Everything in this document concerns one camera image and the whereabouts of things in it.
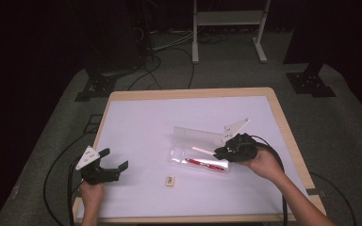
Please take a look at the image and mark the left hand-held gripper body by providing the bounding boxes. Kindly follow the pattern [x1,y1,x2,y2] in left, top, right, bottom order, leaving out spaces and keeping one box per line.
[74,145,121,186]

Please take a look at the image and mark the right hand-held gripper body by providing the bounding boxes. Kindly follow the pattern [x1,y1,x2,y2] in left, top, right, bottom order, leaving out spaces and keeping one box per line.
[221,117,260,163]

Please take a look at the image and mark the white pen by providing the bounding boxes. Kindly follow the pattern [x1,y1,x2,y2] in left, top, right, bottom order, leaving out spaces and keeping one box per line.
[190,145,217,156]

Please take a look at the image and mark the red pen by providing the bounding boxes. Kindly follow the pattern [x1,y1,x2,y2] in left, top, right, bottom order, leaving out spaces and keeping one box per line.
[184,157,226,172]

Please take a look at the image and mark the clear plastic pencil case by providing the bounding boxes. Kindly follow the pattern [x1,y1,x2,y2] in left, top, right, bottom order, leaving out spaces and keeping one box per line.
[169,125,234,174]

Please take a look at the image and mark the person's left hand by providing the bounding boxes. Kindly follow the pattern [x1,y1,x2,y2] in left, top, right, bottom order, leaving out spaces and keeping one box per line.
[78,181,106,209]

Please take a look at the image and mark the person's right hand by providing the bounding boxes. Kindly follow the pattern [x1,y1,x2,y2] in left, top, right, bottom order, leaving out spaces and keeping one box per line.
[238,146,287,184]

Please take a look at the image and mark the wooden table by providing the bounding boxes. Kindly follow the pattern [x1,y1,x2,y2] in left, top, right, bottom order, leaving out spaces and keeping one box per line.
[72,87,327,224]

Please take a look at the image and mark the black stand base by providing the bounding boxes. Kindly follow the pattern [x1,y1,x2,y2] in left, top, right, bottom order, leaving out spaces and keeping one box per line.
[285,61,337,99]
[74,73,118,103]

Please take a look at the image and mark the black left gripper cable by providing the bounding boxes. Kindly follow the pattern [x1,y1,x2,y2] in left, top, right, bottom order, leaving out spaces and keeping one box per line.
[42,133,91,226]

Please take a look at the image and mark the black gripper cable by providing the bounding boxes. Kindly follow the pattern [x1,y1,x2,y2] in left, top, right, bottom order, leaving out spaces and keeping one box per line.
[249,135,289,226]
[42,133,91,226]

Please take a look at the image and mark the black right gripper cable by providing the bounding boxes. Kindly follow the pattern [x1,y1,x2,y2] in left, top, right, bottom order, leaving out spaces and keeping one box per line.
[249,135,289,226]

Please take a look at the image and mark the black floor cables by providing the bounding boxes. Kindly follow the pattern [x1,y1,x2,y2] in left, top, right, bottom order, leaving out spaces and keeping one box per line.
[126,29,230,91]

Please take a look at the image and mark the white metal stand frame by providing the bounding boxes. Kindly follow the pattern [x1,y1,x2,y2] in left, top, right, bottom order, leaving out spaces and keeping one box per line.
[191,0,272,65]

